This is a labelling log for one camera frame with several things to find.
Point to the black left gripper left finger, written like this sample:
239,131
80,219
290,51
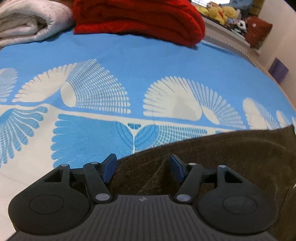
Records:
97,175

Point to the blue white patterned bedsheet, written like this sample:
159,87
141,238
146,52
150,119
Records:
73,99

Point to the yellow plush toys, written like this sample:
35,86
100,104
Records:
223,15

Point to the purple box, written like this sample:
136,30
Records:
278,71

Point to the dark red cushion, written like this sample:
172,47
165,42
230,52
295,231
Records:
257,31

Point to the brown corduroy pants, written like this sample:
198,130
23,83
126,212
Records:
266,158

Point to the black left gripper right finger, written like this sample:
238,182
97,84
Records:
189,176

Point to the white folded blanket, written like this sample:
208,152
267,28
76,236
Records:
33,21

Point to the red knitted blanket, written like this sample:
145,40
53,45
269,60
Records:
174,21

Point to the white bed frame ledge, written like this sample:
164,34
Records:
219,35

